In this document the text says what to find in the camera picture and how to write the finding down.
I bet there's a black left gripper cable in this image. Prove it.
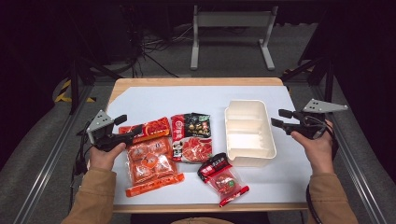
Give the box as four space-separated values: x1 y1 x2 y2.
69 121 94 216

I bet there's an aluminium rail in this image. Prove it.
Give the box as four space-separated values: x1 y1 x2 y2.
311 84 389 224
12 84 95 224

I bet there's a large orange snack packet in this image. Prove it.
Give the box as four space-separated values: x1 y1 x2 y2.
118 117 186 198

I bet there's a yellow and black hazard tape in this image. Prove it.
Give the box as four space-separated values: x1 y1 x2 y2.
53 78 96 104

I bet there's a white table mat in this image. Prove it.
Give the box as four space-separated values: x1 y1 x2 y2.
106 85 313 206

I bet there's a black metal stand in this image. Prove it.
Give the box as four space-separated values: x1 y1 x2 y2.
279 55 336 116
68 55 123 116

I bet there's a bundle of floor cables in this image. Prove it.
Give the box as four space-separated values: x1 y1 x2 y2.
122 4 194 78

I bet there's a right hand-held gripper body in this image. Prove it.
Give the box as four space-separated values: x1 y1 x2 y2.
290 98 349 140

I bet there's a red and black food packet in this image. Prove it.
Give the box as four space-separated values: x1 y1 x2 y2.
170 112 214 164

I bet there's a white plastic divided bin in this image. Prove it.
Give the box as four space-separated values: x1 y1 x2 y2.
223 99 277 167

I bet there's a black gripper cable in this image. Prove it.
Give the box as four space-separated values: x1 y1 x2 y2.
69 121 94 216
304 122 340 224

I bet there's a small red clear snack packet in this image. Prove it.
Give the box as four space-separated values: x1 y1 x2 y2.
196 152 250 208

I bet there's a person's right hand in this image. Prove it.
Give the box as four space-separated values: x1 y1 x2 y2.
290 119 336 175

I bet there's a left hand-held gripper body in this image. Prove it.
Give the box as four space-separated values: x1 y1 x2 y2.
86 109 129 153

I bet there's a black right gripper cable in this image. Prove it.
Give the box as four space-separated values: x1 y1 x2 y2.
304 122 340 224

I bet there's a person's left hand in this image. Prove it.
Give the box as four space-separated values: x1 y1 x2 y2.
88 142 127 172

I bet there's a white metal frame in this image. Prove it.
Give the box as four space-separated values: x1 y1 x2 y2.
190 5 279 72

